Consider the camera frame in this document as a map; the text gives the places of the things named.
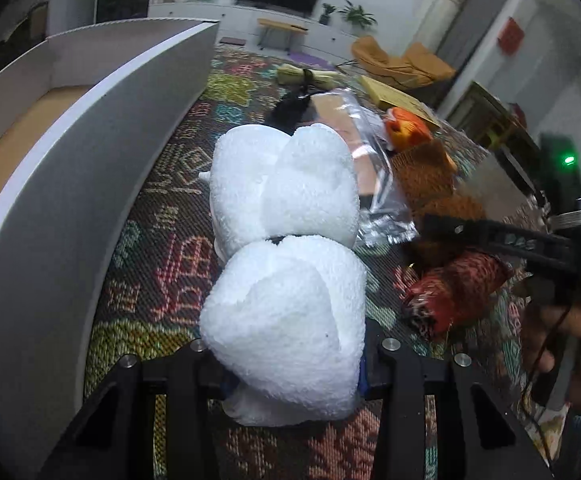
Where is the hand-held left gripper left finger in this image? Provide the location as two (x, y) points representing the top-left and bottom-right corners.
(38, 339), (236, 480)

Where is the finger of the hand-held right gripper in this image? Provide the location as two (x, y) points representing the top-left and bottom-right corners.
(423, 214), (578, 271)

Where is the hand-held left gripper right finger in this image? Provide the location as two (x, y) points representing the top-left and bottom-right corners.
(357, 337), (553, 480)

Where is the white fluffy towel bundle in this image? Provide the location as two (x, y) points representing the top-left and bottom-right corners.
(199, 125), (368, 428)

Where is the large white box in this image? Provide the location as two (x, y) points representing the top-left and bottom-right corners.
(0, 17), (220, 480)

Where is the clear plastic jar black lid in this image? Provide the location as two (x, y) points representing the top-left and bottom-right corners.
(457, 152), (546, 223)

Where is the red patterned cloth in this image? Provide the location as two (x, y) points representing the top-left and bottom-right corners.
(401, 250), (514, 345)

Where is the patterned woven blanket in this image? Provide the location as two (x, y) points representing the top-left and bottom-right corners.
(83, 45), (571, 480)

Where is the orange cloth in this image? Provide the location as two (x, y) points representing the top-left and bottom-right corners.
(383, 106), (433, 152)

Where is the clear plastic bag orange garment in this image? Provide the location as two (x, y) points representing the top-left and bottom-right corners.
(310, 87), (418, 248)

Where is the yellow flat box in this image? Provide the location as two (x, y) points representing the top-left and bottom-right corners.
(360, 76), (443, 128)

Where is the yellow lounge chair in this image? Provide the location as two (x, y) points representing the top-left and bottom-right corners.
(337, 35), (457, 92)

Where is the white standing air conditioner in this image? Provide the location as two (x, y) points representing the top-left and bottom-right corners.
(413, 0), (468, 58)

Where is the purple floor mat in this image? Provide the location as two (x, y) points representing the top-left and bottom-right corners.
(290, 52), (338, 71)

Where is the yellow rolled bundle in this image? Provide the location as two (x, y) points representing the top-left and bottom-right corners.
(276, 63), (343, 88)

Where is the broad leaf potted plant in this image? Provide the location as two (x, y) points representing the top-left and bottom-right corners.
(337, 0), (377, 31)

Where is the small wooden bench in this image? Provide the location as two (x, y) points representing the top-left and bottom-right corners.
(257, 18), (308, 52)

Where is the white low television cabinet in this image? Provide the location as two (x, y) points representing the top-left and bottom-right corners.
(148, 2), (371, 53)

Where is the black cable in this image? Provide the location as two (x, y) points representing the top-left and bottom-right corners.
(523, 305), (571, 466)

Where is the red wall hanging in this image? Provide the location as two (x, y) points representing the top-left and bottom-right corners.
(499, 16), (526, 53)

